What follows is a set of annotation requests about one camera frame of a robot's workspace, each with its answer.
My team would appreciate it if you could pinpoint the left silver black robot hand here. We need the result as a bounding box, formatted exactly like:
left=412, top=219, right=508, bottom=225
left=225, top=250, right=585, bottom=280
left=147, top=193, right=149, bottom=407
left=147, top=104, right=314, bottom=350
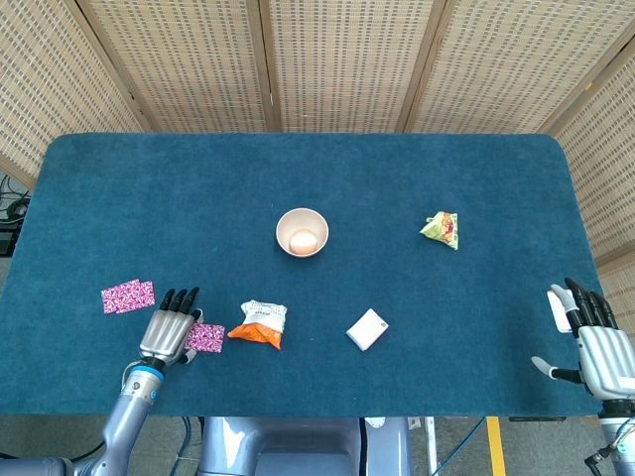
left=138, top=286, right=206, bottom=368

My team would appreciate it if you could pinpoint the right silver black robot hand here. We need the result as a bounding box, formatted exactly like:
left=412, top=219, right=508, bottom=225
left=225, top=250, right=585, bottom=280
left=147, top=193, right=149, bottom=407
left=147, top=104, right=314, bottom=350
left=531, top=277, right=635, bottom=401

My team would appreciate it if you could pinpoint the orange white snack bag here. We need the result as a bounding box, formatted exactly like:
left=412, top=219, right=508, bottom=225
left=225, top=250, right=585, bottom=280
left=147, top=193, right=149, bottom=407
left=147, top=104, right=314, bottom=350
left=227, top=299, right=289, bottom=351

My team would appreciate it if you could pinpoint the teal felt table mat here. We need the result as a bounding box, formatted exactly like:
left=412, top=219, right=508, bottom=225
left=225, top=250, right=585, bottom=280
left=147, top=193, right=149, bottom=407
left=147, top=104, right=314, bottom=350
left=0, top=132, right=604, bottom=418

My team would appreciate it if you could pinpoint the beige round bowl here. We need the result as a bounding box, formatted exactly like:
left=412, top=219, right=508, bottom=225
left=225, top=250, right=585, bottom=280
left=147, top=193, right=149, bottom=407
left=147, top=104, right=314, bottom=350
left=275, top=208, right=330, bottom=258

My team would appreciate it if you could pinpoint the pale brown egg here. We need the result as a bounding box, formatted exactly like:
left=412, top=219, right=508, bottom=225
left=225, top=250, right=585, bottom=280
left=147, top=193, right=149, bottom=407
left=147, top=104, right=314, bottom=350
left=289, top=229, right=318, bottom=255

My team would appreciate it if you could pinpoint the grey blue robot torso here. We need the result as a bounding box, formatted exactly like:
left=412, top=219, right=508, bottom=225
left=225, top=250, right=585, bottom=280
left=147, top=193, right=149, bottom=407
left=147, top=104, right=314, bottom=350
left=197, top=416, right=413, bottom=476

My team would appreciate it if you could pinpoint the white table leg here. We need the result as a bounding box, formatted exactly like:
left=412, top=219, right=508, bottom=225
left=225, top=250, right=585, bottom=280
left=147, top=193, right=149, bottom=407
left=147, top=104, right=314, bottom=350
left=407, top=416, right=439, bottom=476

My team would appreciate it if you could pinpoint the white tissue pack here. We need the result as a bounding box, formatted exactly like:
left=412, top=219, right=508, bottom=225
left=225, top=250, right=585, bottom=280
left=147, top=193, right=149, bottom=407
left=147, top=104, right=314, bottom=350
left=345, top=307, right=390, bottom=353

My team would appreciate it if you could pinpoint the green snack bag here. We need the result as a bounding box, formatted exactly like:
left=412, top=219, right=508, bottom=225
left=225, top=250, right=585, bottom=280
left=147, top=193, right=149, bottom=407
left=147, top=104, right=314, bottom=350
left=419, top=210, right=460, bottom=252

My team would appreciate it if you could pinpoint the woven bamboo folding screen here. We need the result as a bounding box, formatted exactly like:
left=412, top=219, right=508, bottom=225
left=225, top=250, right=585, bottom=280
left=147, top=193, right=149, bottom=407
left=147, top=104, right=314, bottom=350
left=0, top=0, right=635, bottom=343

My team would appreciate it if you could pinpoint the black arm cable plug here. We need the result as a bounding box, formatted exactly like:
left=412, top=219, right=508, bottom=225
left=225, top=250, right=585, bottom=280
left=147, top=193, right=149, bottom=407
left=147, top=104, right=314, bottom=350
left=583, top=444, right=617, bottom=470

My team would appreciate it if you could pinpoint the blue cable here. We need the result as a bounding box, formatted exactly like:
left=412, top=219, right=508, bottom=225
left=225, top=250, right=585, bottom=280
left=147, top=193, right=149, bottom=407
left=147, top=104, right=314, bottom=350
left=176, top=416, right=194, bottom=476
left=436, top=416, right=488, bottom=476

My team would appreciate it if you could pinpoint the black cable bundle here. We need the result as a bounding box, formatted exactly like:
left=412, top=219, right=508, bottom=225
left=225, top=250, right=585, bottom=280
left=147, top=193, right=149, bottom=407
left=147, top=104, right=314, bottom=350
left=0, top=173, right=32, bottom=222

